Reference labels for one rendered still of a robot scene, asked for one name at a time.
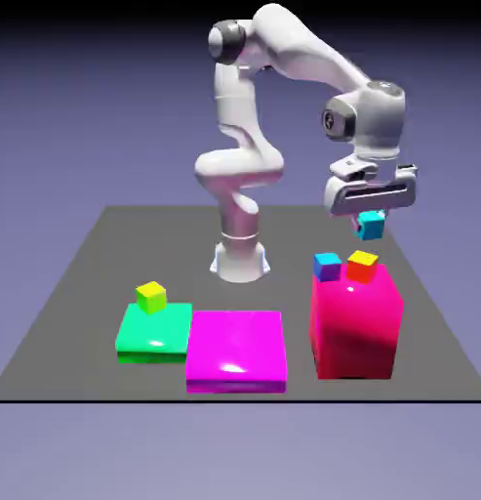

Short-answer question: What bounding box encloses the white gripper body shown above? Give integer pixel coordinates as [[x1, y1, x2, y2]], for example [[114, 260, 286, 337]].
[[324, 170, 418, 217]]

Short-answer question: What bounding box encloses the small cyan cube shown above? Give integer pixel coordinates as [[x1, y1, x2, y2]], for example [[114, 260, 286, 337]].
[[354, 209, 387, 242]]

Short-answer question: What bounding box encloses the small orange cube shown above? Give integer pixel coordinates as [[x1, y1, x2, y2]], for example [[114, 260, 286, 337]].
[[345, 250, 380, 285]]

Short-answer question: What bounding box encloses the small blue cube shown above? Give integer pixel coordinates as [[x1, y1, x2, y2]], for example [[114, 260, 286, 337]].
[[313, 252, 343, 283]]

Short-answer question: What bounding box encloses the small yellow-green cube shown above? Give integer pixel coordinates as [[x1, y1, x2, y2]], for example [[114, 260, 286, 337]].
[[135, 280, 168, 315]]

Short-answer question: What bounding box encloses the large pink-red box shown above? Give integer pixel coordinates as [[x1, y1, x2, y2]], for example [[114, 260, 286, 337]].
[[308, 263, 405, 381]]

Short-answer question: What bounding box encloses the large magenta box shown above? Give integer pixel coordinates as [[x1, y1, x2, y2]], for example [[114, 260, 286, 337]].
[[184, 310, 288, 395]]

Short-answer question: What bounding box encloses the large green box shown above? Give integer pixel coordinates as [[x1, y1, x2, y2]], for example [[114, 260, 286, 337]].
[[114, 302, 193, 365]]

